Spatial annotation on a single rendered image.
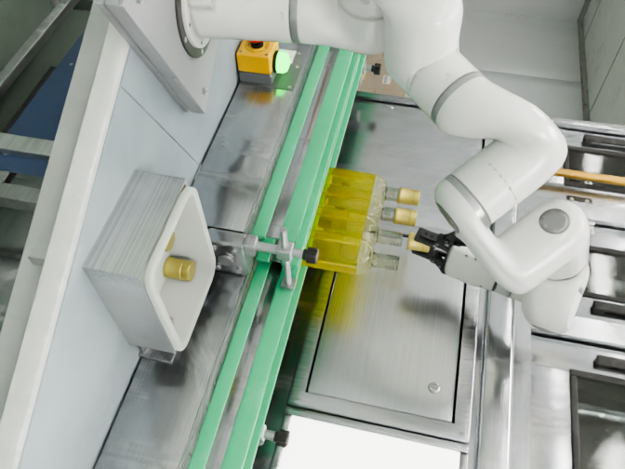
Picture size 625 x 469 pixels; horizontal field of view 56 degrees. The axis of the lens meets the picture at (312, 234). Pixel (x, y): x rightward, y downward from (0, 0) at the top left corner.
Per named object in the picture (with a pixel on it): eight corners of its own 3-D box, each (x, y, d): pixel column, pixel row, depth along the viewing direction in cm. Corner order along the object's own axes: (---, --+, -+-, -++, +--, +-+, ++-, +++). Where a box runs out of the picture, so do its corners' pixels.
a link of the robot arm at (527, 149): (410, 116, 74) (486, 199, 68) (498, 46, 72) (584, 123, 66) (427, 159, 86) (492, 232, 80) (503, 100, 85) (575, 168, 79)
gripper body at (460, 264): (505, 274, 118) (451, 253, 122) (518, 245, 110) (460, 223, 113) (493, 303, 115) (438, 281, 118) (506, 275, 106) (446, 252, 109)
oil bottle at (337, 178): (286, 195, 129) (384, 211, 126) (285, 179, 124) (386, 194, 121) (292, 177, 132) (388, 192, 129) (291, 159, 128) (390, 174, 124)
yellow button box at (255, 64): (237, 81, 124) (272, 86, 123) (232, 50, 118) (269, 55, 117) (246, 60, 128) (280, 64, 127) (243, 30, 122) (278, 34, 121)
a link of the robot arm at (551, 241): (525, 181, 94) (449, 239, 95) (512, 110, 76) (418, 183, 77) (602, 255, 85) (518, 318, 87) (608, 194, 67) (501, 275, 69)
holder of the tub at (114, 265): (137, 358, 97) (182, 368, 96) (81, 266, 75) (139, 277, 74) (174, 273, 107) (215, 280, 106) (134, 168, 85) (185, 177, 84)
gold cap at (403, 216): (396, 203, 121) (418, 207, 120) (394, 215, 124) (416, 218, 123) (394, 215, 119) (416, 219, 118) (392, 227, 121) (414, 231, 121)
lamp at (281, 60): (272, 77, 123) (286, 78, 122) (271, 59, 119) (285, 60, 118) (278, 63, 125) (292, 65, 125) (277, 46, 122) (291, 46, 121)
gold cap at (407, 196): (396, 207, 125) (417, 209, 125) (398, 195, 122) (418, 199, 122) (398, 194, 127) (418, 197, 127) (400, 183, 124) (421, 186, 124)
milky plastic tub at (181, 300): (130, 346, 93) (183, 357, 92) (83, 268, 75) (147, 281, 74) (170, 257, 103) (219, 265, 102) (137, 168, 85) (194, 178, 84)
